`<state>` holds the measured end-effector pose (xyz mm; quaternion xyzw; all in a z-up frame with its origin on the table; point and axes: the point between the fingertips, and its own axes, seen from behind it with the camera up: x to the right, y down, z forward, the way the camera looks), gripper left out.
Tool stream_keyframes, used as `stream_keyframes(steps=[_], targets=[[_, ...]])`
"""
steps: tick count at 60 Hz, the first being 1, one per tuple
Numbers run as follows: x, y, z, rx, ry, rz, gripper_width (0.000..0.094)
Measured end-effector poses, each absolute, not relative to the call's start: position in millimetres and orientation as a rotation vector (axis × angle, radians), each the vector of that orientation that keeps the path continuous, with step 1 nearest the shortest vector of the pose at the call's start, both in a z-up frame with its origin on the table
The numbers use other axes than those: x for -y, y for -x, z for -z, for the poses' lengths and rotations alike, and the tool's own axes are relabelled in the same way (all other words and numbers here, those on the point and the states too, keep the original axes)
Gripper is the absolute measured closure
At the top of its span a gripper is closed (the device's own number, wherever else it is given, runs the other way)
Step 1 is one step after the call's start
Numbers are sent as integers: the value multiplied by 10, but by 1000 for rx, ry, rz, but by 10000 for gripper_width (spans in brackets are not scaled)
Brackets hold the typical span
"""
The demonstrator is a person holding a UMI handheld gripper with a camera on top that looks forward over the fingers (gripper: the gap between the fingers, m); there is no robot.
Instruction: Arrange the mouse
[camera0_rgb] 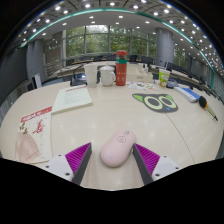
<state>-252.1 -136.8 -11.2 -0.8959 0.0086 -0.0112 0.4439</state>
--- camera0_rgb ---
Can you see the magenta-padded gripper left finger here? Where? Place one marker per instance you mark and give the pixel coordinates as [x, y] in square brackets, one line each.
[78, 156]

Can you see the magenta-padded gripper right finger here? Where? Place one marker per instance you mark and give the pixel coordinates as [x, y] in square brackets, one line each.
[148, 159]

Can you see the pink computer mouse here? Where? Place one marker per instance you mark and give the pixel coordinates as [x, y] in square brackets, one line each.
[116, 150]

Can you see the cat face mouse pad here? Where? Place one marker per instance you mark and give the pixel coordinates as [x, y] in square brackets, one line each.
[156, 102]

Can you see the red fan print paper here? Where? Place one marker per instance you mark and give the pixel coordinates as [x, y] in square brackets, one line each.
[35, 133]

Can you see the cream paper document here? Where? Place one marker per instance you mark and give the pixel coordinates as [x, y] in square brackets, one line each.
[71, 98]

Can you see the colourful sticker sheet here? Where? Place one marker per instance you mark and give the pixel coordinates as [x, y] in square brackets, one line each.
[141, 86]

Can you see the blue and white book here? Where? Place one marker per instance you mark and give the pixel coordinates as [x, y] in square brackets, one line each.
[186, 94]

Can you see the black yellow handheld microphone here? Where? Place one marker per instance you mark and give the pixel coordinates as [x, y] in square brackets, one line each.
[203, 101]

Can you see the green printed paper cup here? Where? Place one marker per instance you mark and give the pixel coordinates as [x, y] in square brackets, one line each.
[163, 79]

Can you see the white paper cup stack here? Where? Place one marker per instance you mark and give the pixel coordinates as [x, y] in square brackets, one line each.
[90, 76]

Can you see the white cardboard box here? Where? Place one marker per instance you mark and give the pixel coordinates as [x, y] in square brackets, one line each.
[140, 75]

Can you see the white lidded mug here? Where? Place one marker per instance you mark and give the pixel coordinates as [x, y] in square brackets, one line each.
[107, 76]

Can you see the red drink bottle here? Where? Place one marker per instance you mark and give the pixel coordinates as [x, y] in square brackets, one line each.
[121, 70]

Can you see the dark office chairs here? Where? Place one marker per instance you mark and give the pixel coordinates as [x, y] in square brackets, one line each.
[133, 58]

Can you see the ceiling lights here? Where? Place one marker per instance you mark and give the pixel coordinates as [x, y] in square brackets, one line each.
[87, 5]

